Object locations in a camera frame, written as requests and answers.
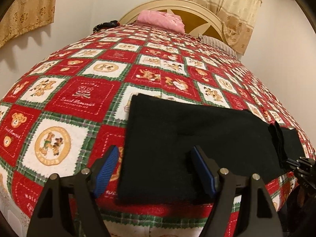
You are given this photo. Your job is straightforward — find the black pants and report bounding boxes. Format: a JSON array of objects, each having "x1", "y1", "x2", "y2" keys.
[{"x1": 117, "y1": 92, "x2": 306, "y2": 206}]

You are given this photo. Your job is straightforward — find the red patchwork bear bedspread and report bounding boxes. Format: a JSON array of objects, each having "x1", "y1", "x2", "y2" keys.
[{"x1": 1, "y1": 24, "x2": 315, "y2": 236}]

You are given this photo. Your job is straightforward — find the striped pillow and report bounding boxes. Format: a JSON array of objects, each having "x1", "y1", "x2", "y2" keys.
[{"x1": 198, "y1": 34, "x2": 237, "y2": 58}]

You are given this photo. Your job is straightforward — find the cream wooden headboard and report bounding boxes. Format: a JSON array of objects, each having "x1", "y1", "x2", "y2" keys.
[{"x1": 119, "y1": 0, "x2": 227, "y2": 43}]

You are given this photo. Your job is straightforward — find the dark item at bed edge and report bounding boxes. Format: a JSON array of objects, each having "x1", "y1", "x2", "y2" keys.
[{"x1": 93, "y1": 20, "x2": 120, "y2": 33}]

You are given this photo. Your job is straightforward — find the pink folded blanket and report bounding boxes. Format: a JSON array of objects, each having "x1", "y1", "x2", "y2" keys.
[{"x1": 135, "y1": 10, "x2": 185, "y2": 34}]

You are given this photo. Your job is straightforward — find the beige side window curtain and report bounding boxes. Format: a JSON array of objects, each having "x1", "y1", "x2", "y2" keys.
[{"x1": 1, "y1": 0, "x2": 56, "y2": 47}]

